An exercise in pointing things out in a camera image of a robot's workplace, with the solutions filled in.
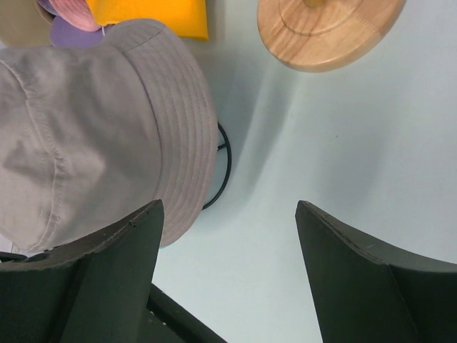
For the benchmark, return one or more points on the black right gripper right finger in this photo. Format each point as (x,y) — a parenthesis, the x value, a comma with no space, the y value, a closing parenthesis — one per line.
(367,290)

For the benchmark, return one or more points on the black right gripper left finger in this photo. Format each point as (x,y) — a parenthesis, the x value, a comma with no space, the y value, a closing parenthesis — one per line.
(92,290)

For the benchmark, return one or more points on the grey bucket hat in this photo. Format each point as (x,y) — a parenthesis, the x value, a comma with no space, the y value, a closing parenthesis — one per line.
(89,136)

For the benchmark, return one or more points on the lavender purple hat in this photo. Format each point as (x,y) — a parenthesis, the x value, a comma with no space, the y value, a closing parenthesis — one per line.
(63,34)

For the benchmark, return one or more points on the pink hat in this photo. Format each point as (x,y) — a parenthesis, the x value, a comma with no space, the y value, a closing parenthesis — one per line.
(76,13)

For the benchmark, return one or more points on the orange hat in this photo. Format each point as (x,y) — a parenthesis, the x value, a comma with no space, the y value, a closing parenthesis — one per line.
(186,18)

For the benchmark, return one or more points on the wooden hat stand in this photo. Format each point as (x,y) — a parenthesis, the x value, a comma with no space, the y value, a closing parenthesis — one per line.
(319,36)

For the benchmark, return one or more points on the tan brimmed hat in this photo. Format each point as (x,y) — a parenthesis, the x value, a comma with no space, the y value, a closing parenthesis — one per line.
(24,23)

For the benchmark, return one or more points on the black wire hat stand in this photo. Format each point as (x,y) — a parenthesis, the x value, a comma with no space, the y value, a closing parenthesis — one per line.
(224,161)

